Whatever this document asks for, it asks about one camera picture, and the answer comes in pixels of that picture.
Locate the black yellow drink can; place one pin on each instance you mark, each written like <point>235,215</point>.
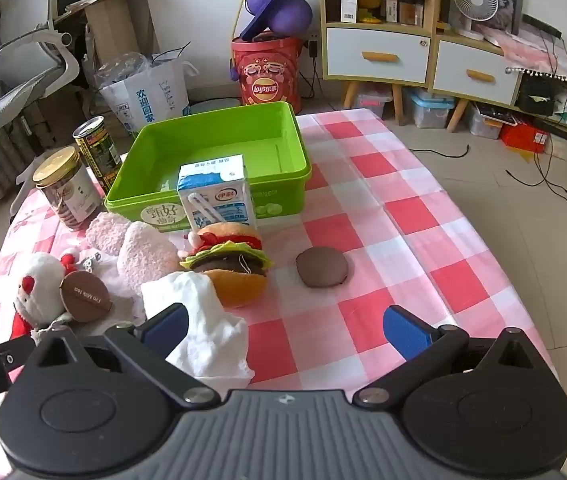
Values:
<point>96,155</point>

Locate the glass jar gold lid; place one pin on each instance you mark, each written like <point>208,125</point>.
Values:
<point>71,195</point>

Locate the blue white milk carton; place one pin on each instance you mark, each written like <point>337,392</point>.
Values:
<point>223,195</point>

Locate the purple jumping ball toy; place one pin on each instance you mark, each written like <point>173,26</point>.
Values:
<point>291,15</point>

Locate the white plastic bag blue print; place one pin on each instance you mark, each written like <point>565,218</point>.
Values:
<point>153,95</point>

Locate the green plastic bin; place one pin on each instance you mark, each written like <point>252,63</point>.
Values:
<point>223,135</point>

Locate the white mesh office chair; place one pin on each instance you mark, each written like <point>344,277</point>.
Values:
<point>28,45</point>

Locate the pink cloth cover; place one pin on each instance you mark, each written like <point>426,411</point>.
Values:
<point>528,50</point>

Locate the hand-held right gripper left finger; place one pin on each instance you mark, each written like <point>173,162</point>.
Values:
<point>163,327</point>

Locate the red cardboard box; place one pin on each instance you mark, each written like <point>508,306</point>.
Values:
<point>523,136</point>

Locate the pink white checked tablecloth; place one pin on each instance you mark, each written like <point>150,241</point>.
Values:
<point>413,220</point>

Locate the white plush toy red trim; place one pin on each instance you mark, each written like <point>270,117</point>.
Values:
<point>38,285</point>

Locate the small white labelled box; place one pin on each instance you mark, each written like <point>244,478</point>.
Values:
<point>348,8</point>

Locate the tall wooden shelf cabinet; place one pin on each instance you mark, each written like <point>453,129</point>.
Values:
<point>373,55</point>

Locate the pink fuzzy sock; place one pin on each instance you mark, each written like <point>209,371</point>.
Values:
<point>143,255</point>

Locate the clear storage box blue lid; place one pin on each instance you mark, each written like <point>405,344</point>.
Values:
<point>431,110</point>

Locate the low wooden drawer cabinet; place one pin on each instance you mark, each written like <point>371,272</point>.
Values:
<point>463,70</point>

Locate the plush hamburger toy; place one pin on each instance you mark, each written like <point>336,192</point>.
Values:
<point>236,285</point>

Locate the white fluffy cloth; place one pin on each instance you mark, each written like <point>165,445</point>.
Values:
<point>208,330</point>

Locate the black power adapter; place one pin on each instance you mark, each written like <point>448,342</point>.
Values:
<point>313,48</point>

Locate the wooden desk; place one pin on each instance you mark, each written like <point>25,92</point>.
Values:
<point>113,20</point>

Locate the white desk fan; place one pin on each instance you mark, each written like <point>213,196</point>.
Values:
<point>476,0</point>

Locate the brown round plush patty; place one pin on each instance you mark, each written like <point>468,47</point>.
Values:
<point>321,267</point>

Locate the dark framed picture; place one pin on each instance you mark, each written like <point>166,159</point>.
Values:
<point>509,5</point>

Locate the black box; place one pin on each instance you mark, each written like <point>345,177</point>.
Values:
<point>538,97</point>

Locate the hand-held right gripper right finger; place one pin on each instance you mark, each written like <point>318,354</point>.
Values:
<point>406,332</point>

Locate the red printed bucket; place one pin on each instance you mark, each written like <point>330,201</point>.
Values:
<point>268,75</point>

